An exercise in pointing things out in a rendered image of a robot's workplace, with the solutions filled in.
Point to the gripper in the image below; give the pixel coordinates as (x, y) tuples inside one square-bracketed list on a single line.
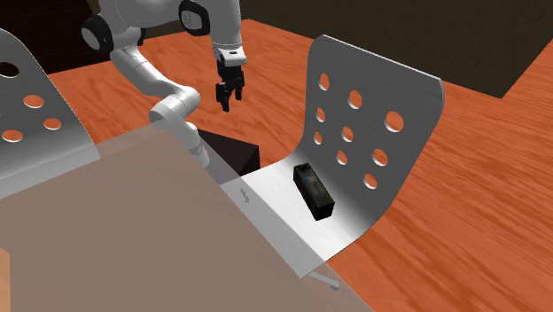
[(230, 73)]

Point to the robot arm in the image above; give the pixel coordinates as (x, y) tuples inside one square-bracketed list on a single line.
[(142, 69)]

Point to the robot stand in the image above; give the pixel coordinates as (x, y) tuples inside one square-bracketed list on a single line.
[(235, 153)]

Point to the dark rectangular box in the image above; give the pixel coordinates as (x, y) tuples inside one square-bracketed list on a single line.
[(314, 193)]

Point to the silver metal chair with holes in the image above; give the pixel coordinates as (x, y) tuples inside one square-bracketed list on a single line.
[(45, 78), (389, 86)]

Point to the translucent glass table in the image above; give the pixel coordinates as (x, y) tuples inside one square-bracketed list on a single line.
[(129, 237)]

